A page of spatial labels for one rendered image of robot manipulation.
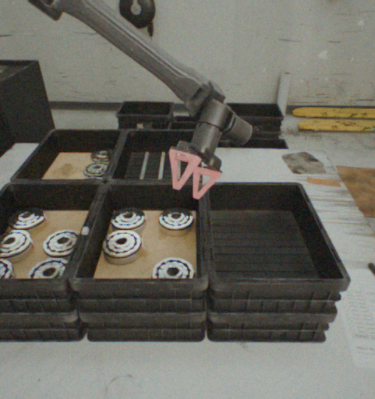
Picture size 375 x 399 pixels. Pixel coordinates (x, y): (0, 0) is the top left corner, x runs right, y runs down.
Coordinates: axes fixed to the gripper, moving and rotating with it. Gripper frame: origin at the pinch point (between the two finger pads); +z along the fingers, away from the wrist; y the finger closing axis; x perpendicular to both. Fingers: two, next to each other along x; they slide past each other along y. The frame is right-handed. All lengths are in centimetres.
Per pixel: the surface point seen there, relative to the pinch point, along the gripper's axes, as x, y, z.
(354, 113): -16, -334, -166
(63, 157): -78, -31, -1
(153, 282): 0.5, 1.6, 20.7
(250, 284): 17.5, -7.3, 14.3
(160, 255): -10.3, -15.8, 17.9
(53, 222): -46, -10, 21
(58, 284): -16.2, 10.2, 27.6
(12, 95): -178, -62, -30
